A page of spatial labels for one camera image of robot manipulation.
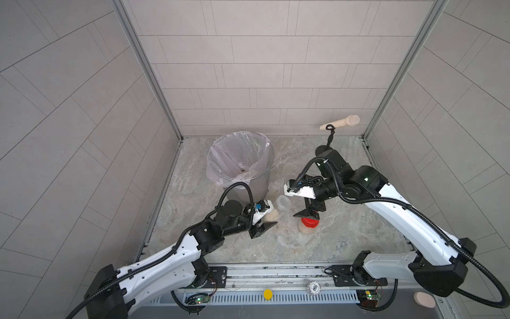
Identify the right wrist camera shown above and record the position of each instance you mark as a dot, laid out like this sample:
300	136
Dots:
304	192

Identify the aluminium rail frame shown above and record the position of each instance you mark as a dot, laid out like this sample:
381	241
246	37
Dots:
246	284

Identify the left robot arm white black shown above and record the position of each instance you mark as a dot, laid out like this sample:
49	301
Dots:
118	293

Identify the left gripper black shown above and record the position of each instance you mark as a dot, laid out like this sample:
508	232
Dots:
253	225

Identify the pink oval pad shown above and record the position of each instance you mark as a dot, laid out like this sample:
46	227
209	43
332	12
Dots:
424	300

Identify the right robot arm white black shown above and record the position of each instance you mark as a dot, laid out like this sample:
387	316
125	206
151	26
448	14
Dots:
438	263

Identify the red lidded rice jar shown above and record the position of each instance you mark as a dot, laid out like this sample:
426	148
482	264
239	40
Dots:
307	226

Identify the clear rice jar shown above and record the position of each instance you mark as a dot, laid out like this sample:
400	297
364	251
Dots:
272	216

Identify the white round knob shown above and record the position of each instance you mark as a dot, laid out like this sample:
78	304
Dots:
313	288

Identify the yellow round button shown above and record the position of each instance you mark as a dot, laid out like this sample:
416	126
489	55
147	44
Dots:
268	294

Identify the beige handle on stand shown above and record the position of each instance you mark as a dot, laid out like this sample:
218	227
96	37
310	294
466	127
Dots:
352	120

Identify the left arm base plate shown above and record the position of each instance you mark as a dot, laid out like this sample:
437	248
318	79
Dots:
215	278

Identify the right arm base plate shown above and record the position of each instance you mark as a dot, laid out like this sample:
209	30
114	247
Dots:
350	276

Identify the right circuit board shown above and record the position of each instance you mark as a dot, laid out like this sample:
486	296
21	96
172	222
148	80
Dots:
368	298

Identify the left circuit board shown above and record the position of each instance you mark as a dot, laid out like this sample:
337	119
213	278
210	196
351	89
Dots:
198	299

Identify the circuit board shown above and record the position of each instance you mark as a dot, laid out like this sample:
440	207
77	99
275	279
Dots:
198	299
368	298

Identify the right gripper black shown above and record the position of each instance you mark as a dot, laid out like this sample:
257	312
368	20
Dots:
315	203

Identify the clear plastic bin liner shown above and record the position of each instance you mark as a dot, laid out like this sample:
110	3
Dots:
239	157

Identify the black stand with round base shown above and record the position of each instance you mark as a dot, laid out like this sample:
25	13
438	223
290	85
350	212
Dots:
328	137

